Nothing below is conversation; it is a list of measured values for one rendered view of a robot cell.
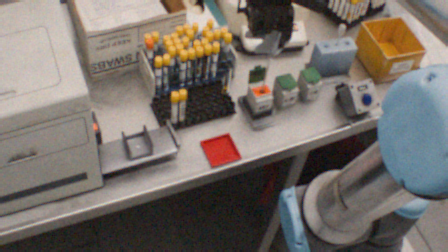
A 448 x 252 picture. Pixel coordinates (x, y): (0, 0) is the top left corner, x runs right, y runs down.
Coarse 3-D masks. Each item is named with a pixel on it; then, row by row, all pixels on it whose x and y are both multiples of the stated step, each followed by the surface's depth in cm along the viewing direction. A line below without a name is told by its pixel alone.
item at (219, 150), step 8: (216, 136) 117; (224, 136) 118; (200, 144) 117; (208, 144) 117; (216, 144) 117; (224, 144) 117; (232, 144) 117; (208, 152) 115; (216, 152) 116; (224, 152) 116; (232, 152) 116; (208, 160) 114; (216, 160) 114; (224, 160) 114; (232, 160) 114
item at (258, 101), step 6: (252, 84) 118; (258, 84) 118; (252, 90) 117; (258, 90) 117; (264, 90) 117; (270, 90) 118; (246, 96) 121; (252, 96) 118; (258, 96) 116; (264, 96) 117; (270, 96) 117; (252, 102) 118; (258, 102) 116; (264, 102) 117; (270, 102) 118; (252, 108) 119; (258, 108) 118; (264, 108) 119
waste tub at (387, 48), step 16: (368, 32) 130; (384, 32) 138; (400, 32) 137; (368, 48) 132; (384, 48) 140; (400, 48) 139; (416, 48) 132; (368, 64) 134; (384, 64) 127; (400, 64) 129; (416, 64) 132; (384, 80) 132
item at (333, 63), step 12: (324, 48) 124; (336, 48) 125; (348, 48) 125; (312, 60) 129; (324, 60) 125; (336, 60) 127; (348, 60) 128; (324, 72) 129; (336, 72) 131; (348, 72) 132
